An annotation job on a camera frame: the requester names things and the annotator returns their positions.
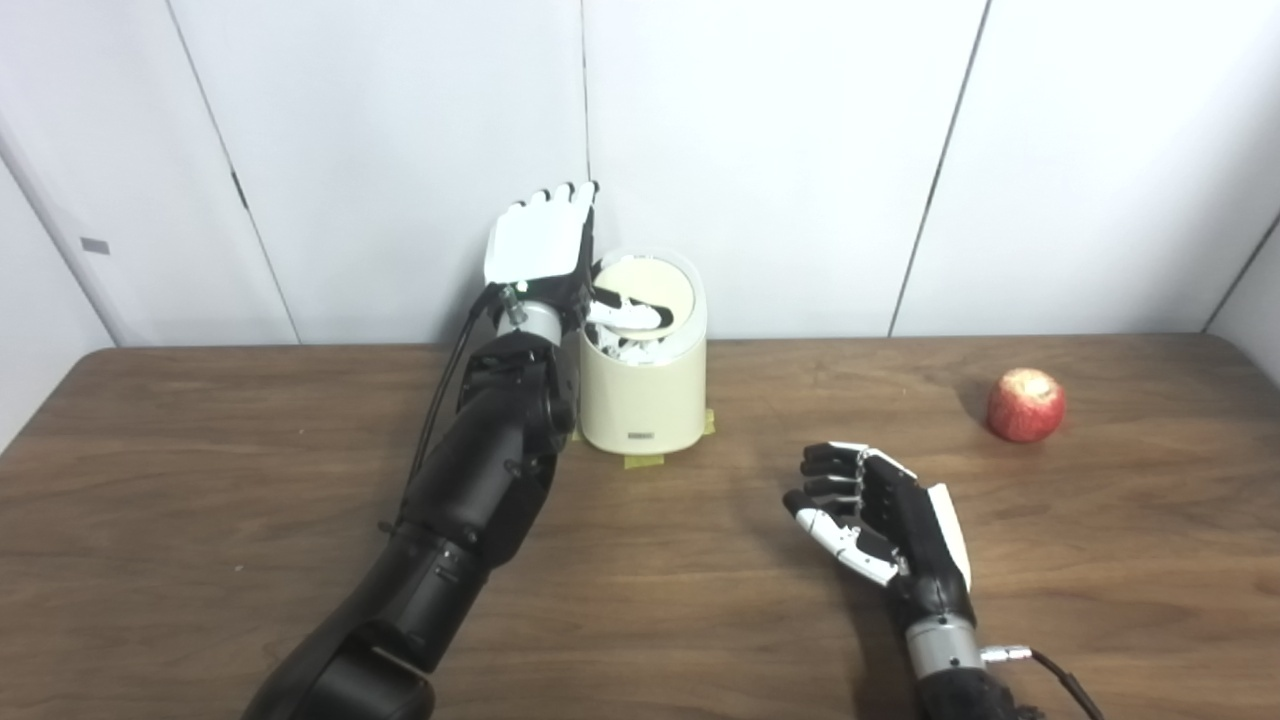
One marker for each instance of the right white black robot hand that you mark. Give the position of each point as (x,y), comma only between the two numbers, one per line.
(915,540)

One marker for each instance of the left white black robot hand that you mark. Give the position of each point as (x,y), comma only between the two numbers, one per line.
(535,240)

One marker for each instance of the cream round bin lid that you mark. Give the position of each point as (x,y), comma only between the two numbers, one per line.
(650,280)

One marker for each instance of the red apple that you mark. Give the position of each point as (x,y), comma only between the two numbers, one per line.
(1025,405)

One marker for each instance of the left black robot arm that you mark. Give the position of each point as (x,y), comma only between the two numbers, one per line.
(470,500)

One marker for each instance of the cream-colored round bin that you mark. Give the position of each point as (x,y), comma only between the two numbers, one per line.
(645,400)

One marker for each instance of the grey wall label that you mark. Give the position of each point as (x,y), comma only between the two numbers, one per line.
(95,245)

